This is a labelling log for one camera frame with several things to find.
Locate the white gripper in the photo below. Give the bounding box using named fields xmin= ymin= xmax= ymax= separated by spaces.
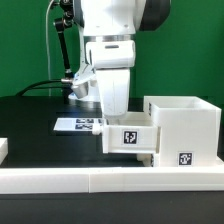
xmin=86 ymin=40 xmax=135 ymax=118

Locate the white drawer box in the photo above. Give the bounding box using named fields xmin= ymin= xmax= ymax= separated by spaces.
xmin=92 ymin=112 xmax=158 ymax=154
xmin=137 ymin=154 xmax=159 ymax=167

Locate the white drawer cabinet frame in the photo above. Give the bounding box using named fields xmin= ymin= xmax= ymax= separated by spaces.
xmin=143 ymin=96 xmax=221 ymax=167

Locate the white front drawer box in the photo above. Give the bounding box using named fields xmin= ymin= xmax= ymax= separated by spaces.
xmin=137 ymin=154 xmax=159 ymax=167

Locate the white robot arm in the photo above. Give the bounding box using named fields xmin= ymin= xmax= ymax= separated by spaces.
xmin=72 ymin=0 xmax=171 ymax=119

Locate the white marker sheet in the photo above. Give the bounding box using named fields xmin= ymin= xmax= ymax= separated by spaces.
xmin=54 ymin=118 xmax=102 ymax=131

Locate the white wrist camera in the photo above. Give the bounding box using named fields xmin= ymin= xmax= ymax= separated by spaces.
xmin=72 ymin=65 xmax=96 ymax=99

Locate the black cable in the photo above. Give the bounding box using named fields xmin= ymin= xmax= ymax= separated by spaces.
xmin=15 ymin=79 xmax=64 ymax=97

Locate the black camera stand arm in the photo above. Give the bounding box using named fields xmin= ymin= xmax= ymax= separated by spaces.
xmin=53 ymin=0 xmax=74 ymax=84

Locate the white cable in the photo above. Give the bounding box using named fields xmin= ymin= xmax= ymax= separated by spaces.
xmin=45 ymin=0 xmax=54 ymax=81

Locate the white left border rail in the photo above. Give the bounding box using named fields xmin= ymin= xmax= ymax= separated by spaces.
xmin=0 ymin=138 xmax=8 ymax=165

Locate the white border rail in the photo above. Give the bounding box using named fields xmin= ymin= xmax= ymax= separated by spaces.
xmin=0 ymin=138 xmax=8 ymax=165
xmin=0 ymin=166 xmax=224 ymax=194

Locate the white front border rail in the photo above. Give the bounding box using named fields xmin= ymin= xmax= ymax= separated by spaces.
xmin=0 ymin=166 xmax=224 ymax=194

